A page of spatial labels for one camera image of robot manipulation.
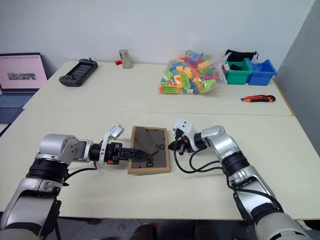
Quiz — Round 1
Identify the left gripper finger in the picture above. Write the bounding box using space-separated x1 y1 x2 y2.
121 148 146 156
121 153 154 162

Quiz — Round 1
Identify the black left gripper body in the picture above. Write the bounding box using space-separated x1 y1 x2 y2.
104 141 124 166

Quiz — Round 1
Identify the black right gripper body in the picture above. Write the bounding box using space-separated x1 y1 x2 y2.
173 127 194 154

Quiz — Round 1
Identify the wooden picture frame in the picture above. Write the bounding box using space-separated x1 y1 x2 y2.
127 125 171 175

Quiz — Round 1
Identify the bag of colourful building blocks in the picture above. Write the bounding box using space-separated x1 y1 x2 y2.
157 51 230 96

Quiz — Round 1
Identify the dark rounded shape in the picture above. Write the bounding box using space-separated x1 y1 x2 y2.
128 223 159 240

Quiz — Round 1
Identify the black handheld game controller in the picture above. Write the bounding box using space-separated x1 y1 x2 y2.
58 58 99 88

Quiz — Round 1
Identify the green plastic bin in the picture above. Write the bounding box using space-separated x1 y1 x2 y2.
224 57 253 86

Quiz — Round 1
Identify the orange and black utility knife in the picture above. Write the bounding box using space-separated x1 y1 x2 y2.
240 94 277 104

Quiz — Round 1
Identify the upturned metal cup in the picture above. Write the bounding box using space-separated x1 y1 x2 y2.
118 49 134 70

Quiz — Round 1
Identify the blue plastic bin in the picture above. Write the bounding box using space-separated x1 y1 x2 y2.
246 59 278 87

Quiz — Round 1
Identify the open laptop computer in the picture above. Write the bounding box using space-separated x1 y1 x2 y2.
0 52 49 133

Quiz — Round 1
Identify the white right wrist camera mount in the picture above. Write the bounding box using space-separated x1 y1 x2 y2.
173 117 199 153

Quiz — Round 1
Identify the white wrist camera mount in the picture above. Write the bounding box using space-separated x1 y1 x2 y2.
97 122 125 168
173 117 199 153

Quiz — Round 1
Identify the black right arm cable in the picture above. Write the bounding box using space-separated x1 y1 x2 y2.
172 147 285 213

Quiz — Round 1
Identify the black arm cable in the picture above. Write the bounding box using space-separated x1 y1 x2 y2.
65 161 100 187
172 147 285 213

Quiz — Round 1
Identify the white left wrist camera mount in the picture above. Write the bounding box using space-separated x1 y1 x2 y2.
97 122 125 168

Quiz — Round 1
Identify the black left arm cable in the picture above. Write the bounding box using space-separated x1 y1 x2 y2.
65 161 100 187

